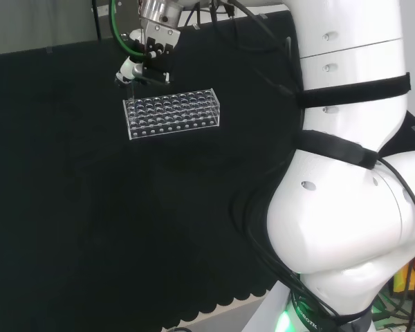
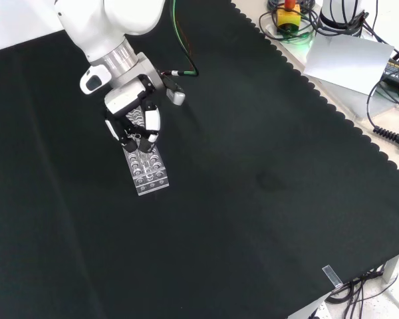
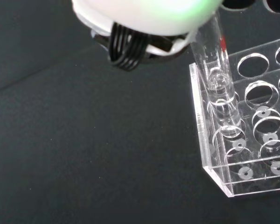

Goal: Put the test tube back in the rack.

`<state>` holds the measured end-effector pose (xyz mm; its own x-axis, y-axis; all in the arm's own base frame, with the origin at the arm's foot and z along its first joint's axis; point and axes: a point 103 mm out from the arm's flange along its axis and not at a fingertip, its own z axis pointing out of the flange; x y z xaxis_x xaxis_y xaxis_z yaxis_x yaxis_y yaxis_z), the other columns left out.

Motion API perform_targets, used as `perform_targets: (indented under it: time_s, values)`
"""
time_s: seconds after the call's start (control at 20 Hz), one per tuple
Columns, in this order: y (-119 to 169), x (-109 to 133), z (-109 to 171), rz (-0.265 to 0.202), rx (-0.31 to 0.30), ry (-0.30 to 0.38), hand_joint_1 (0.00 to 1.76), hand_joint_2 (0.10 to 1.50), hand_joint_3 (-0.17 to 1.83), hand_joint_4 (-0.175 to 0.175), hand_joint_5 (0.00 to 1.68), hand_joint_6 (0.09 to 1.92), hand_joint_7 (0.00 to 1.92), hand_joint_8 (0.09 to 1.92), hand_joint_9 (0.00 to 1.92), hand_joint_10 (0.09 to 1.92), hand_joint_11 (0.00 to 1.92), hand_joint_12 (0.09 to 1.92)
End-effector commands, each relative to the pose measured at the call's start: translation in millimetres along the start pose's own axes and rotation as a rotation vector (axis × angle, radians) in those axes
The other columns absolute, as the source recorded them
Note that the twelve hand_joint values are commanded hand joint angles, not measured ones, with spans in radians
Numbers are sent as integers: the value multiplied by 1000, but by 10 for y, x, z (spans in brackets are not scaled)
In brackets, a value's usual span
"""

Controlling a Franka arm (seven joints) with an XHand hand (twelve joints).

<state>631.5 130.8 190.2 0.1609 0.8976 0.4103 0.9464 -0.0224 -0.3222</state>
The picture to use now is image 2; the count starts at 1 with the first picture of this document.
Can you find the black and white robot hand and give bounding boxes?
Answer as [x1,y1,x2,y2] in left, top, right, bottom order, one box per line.
[102,86,161,153]

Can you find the clear glass test tube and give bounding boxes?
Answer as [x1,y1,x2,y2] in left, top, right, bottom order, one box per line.
[138,142,154,179]

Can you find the clear plastic test tube rack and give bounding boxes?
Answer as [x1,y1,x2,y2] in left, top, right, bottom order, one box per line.
[122,105,172,197]

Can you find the white module with black window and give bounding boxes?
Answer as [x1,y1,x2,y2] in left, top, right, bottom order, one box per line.
[78,64,112,96]

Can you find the black bench cloth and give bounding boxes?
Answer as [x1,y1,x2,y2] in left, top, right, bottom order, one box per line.
[0,0,399,319]

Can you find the yellow stop button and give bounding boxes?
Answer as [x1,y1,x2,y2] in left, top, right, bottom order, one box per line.
[276,0,301,30]

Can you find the pale board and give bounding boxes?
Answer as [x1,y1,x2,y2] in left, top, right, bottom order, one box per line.
[302,32,395,96]

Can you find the white cylindrical machine base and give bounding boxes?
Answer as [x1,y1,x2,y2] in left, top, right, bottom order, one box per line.
[319,0,368,37]

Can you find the clear tape strip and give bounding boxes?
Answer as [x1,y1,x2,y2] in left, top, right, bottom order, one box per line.
[322,265,343,288]

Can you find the pale table leg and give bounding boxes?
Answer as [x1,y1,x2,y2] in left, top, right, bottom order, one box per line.
[383,253,399,285]

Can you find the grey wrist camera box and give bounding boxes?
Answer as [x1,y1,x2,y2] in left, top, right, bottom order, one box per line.
[164,78,187,106]

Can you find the green cable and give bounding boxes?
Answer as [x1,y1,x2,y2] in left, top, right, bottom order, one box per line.
[159,0,200,78]

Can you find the black looped cable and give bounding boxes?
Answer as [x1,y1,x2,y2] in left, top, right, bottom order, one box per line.
[258,0,320,43]

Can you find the black cable with ribbed plug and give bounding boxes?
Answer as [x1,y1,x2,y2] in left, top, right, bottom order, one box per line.
[365,78,399,152]

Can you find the black floor cable bundle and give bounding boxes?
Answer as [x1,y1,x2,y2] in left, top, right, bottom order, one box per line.
[325,262,399,319]

